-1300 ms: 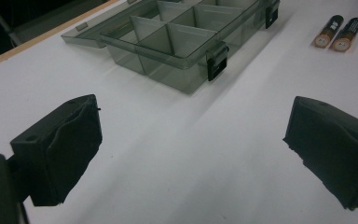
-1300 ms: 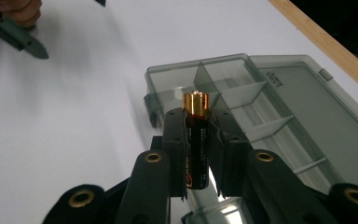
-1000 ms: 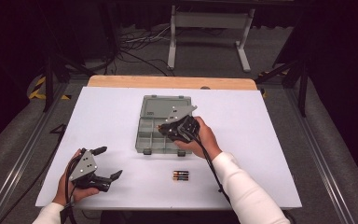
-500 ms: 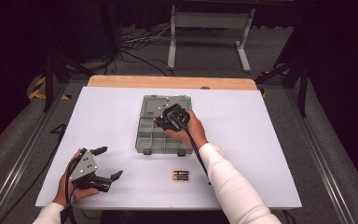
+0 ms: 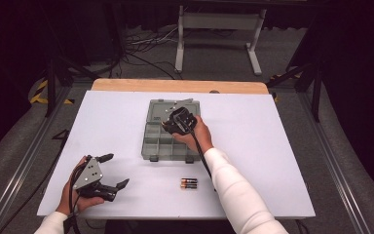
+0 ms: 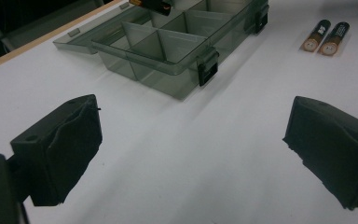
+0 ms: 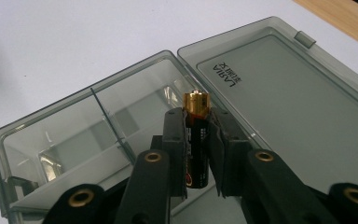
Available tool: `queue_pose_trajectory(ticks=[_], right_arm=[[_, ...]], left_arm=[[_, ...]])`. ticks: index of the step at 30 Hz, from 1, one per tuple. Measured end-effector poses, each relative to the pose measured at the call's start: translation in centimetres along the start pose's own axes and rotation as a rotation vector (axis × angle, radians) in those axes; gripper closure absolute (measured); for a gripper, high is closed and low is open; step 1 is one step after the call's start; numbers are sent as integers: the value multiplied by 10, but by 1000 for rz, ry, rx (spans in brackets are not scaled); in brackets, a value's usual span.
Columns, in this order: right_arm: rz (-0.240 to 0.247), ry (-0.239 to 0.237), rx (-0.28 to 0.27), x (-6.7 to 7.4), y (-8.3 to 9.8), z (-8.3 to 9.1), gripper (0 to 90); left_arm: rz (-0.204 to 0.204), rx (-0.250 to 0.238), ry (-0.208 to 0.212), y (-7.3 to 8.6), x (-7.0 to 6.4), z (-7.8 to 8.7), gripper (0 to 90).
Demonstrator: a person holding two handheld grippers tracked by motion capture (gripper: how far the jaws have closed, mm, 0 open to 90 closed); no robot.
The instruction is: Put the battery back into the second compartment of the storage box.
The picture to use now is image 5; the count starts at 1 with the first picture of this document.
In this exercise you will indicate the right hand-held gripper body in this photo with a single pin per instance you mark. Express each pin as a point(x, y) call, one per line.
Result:
point(181, 122)

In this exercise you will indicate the white metal stand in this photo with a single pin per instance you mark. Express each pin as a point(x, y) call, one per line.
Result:
point(219, 21)

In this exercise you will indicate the wooden table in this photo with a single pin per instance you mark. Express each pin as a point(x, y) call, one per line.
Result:
point(175, 85)

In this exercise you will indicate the black tripod stand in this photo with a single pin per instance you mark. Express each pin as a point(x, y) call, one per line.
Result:
point(316, 94)
point(50, 87)

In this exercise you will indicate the person's left hand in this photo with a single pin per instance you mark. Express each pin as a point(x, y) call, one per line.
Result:
point(78, 204)

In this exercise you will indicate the aluminium floor rail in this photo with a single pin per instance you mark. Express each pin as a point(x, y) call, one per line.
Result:
point(24, 164)
point(333, 162)

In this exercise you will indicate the white board sheet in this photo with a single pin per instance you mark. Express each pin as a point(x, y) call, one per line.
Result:
point(256, 146)

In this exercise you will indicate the black copper-top battery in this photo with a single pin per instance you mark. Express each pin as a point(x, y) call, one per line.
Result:
point(189, 180)
point(189, 186)
point(164, 124)

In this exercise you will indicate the grey transparent plastic storage box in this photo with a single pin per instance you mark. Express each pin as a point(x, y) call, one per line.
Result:
point(159, 143)

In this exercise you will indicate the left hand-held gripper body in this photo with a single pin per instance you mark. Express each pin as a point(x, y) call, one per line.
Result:
point(87, 177)

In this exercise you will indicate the person's right hand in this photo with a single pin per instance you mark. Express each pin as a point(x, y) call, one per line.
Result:
point(199, 136)

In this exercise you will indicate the yellow black floor tape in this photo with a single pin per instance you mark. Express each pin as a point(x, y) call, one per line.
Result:
point(39, 97)

